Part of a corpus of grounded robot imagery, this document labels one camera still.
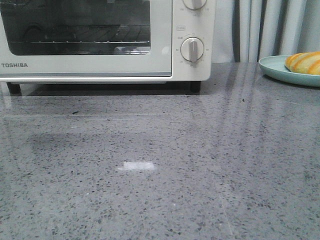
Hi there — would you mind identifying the upper oven control knob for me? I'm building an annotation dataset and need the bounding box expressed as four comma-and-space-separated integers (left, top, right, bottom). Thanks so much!
183, 0, 207, 11

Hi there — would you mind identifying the metal wire oven rack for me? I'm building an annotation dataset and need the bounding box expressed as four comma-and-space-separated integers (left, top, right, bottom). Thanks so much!
5, 24, 151, 56

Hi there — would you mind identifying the lower oven timer knob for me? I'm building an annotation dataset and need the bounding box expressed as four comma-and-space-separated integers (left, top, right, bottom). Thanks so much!
180, 37, 204, 63

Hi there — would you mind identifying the white Toshiba toaster oven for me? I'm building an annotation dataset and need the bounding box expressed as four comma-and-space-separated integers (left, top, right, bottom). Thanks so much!
0, 0, 216, 94

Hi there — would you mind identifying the teal plate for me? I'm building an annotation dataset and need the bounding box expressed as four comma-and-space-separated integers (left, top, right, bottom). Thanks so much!
258, 55, 320, 88

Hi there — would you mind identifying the grey-white curtain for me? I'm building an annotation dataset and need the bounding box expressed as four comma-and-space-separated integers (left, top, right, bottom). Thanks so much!
212, 0, 320, 63

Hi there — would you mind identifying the golden bread roll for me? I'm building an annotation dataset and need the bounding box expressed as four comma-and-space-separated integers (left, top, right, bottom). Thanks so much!
284, 51, 320, 76

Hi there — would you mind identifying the oven glass door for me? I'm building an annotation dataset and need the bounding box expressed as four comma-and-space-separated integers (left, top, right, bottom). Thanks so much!
0, 0, 173, 78

